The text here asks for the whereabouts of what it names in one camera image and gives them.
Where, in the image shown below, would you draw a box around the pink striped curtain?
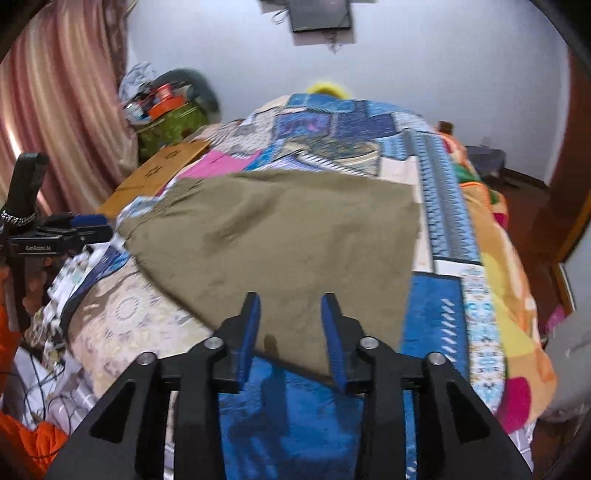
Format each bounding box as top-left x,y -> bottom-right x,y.
0,0 -> 139,222

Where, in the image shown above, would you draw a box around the wall-mounted television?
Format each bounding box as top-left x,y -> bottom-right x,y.
259,0 -> 354,34

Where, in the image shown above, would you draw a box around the patchwork quilt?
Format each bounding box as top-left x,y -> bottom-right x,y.
25,92 -> 509,480

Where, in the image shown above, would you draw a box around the orange floral blanket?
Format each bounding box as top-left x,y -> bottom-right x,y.
431,127 -> 557,435

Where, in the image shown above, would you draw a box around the cardboard box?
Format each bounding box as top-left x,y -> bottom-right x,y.
99,140 -> 212,220

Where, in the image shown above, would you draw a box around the dark grey stool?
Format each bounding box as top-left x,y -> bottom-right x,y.
462,144 -> 505,178

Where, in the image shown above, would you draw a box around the black cables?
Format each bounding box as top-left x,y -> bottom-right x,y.
2,342 -> 93,435

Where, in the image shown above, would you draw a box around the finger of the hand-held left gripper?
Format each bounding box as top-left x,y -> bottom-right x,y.
69,213 -> 109,229

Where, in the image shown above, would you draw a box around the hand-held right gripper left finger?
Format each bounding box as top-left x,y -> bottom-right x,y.
45,292 -> 262,480

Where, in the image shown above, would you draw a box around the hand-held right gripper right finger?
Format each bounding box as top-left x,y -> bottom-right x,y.
321,292 -> 535,480

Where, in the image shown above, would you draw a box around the yellow round object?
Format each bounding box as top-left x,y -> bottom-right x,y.
308,80 -> 352,100

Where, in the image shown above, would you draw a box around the wooden door frame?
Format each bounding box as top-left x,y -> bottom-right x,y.
515,41 -> 591,319

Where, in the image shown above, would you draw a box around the green bag of clutter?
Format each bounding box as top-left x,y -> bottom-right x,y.
119,62 -> 222,162

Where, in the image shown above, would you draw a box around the olive green pants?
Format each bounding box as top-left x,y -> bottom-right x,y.
121,169 -> 421,387

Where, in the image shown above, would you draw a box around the orange cloth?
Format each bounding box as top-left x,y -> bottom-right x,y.
0,263 -> 70,480

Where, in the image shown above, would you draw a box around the pink cloth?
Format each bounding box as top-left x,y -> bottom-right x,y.
178,148 -> 264,182

